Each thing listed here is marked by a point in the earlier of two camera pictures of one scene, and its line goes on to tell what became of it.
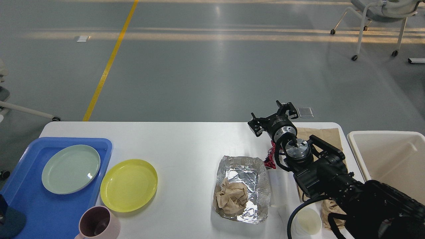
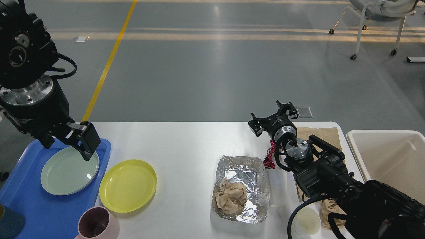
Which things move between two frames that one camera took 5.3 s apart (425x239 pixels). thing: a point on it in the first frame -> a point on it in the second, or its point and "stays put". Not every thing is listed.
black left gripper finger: x=4 y=206 -> x=42 y=109
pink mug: x=98 y=222 stays put
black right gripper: x=278 y=124 stays put
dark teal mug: x=14 y=223 stays put
